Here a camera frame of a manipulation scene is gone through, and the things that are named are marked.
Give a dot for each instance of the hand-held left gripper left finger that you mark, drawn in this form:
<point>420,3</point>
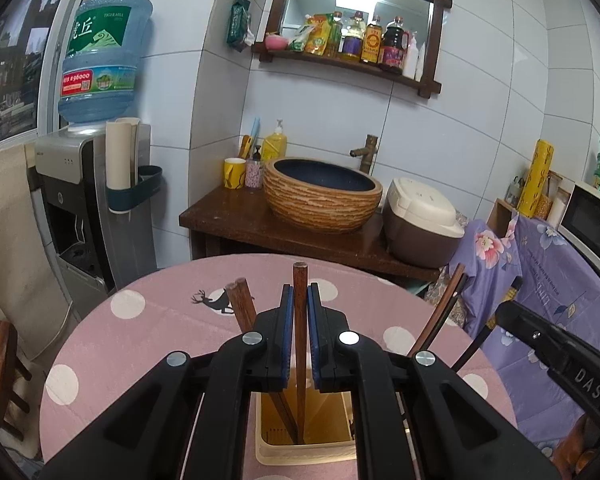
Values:
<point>287,340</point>

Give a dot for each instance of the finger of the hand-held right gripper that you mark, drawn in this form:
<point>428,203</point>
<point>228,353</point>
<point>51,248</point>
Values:
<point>530,332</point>

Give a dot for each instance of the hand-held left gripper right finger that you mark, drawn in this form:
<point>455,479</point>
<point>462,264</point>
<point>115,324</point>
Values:
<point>314,340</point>

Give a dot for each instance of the cream plastic utensil holder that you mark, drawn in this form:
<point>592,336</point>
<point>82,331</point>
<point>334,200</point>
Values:
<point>330,430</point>

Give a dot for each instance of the purple floral cloth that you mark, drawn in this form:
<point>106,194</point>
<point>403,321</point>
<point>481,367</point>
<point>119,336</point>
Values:
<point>540,270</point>

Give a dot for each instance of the white microwave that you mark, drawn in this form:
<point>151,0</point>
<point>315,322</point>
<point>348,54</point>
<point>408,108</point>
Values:
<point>590,230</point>

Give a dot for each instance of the wooden sink counter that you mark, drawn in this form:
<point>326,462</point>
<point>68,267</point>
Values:
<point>230,225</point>

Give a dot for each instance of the brown woven sink basin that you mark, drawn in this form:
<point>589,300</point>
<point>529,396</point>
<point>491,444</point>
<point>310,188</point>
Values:
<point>320,205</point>

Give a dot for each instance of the pink polka dot tablecloth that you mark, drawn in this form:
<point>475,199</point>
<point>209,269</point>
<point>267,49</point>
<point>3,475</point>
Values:
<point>145,340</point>

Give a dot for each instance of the glass storage jar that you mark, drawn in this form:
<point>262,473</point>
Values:
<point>555,187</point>

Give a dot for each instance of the yellow roll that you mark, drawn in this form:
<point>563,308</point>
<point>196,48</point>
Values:
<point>536,180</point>

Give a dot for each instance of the brown white rice cooker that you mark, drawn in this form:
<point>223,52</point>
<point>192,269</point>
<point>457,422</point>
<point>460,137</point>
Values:
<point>420,225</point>

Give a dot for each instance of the patterned cup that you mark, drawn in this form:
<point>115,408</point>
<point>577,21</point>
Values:
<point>253,175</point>

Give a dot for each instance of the yellow cup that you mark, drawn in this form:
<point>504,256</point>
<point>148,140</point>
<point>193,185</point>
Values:
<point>234,174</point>

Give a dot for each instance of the bronze faucet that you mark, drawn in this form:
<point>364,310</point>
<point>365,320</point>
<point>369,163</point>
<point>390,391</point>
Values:
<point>367,155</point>

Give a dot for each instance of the yellow soap pump bottle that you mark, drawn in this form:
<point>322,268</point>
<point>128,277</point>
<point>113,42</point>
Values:
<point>274,145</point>

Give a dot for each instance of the blue toothbrush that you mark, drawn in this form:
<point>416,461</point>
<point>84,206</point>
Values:
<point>254,135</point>

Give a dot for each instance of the dark blue cup caddy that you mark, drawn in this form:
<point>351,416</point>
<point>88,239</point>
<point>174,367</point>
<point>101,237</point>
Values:
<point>140,190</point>

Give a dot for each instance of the grey water dispenser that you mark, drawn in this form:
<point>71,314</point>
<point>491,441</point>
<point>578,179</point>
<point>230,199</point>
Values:
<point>75,210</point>

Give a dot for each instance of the dark wooden chair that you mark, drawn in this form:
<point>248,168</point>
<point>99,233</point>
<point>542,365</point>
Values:
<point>5,375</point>

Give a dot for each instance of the small white bottle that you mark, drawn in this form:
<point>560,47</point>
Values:
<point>420,62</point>

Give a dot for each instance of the pink bowl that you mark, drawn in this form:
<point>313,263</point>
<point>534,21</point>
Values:
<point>276,42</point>

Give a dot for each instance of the white squeeze bottle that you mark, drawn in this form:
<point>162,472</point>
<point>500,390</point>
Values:
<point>410,57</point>

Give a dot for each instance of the purple label bottle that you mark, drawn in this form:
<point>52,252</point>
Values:
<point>352,42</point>

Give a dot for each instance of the dark soy sauce bottle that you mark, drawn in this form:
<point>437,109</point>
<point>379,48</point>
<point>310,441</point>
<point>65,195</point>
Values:
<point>392,50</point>

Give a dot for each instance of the brown sauce bottle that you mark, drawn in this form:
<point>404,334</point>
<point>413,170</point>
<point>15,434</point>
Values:
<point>371,45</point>

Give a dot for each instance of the yellow packet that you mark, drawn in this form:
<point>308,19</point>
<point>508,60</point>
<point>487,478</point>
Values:
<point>317,37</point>

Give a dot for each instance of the green white packet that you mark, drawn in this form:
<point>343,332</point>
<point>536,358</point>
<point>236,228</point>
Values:
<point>298,37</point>

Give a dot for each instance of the yellow oil bottle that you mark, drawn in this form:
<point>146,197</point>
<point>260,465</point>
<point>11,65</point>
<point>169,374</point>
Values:
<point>333,37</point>

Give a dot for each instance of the wooden framed mirror shelf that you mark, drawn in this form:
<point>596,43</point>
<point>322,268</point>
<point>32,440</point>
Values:
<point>280,10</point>

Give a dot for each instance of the blue water jug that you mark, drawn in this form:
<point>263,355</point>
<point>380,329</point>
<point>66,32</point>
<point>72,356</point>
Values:
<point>105,60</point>

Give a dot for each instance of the sliding glass window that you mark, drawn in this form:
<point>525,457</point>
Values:
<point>25,60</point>

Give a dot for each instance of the green wall packet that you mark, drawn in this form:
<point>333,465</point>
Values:
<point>238,22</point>

